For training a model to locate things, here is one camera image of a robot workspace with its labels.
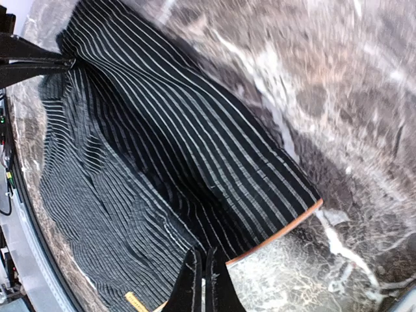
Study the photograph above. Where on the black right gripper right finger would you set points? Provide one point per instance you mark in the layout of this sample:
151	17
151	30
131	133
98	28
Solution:
220	295

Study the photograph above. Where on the black striped underwear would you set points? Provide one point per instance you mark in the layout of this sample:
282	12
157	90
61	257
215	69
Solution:
146	157

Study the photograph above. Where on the white slotted cable duct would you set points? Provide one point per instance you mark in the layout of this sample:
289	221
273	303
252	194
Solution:
35	273

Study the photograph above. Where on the right circuit board with wires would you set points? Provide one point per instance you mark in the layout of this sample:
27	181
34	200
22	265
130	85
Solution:
8	150

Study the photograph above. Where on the black table edge rail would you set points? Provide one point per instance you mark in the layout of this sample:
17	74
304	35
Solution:
10	283

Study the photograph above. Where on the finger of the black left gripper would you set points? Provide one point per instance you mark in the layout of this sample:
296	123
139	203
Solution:
17	70
14	47

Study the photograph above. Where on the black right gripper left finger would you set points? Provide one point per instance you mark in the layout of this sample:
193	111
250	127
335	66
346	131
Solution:
186	295

